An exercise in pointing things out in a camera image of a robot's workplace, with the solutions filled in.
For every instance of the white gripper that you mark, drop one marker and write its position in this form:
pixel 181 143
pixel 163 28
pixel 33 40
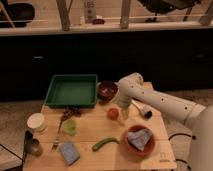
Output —
pixel 125 113

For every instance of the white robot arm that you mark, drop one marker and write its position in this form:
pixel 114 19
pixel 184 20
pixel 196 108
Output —
pixel 198 118

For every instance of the orange red apple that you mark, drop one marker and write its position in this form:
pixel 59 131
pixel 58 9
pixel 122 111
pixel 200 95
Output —
pixel 113 113

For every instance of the green plastic cup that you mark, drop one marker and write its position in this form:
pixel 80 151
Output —
pixel 69 127

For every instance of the silver metal cup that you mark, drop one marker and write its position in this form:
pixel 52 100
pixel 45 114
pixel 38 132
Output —
pixel 33 147

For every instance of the dark brown bowl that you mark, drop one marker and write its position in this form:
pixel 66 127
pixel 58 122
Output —
pixel 107 90

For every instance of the grey folded cloth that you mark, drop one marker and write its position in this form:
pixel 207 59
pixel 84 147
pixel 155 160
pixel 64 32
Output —
pixel 139 138

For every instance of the orange clay bowl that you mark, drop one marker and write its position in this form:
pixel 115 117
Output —
pixel 148 147

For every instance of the green chili pepper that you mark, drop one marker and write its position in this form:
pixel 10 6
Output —
pixel 103 142

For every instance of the bunch of dark grapes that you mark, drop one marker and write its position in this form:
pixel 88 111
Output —
pixel 72 111

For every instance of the metal fork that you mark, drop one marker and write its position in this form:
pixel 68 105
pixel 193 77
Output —
pixel 56 140

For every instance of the green plastic tray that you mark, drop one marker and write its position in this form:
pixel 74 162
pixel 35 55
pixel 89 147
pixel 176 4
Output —
pixel 72 90

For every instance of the blue sponge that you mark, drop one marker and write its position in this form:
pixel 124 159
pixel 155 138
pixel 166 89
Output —
pixel 69 153

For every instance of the wooden table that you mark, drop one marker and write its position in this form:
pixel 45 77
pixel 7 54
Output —
pixel 93 126

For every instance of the white tape roll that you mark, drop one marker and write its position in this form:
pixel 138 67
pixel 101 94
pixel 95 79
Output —
pixel 37 122

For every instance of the black office chair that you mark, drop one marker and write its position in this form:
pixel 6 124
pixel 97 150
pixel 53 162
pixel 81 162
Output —
pixel 166 6

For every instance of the white handled brush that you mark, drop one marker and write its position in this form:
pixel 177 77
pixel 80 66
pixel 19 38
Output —
pixel 144 111

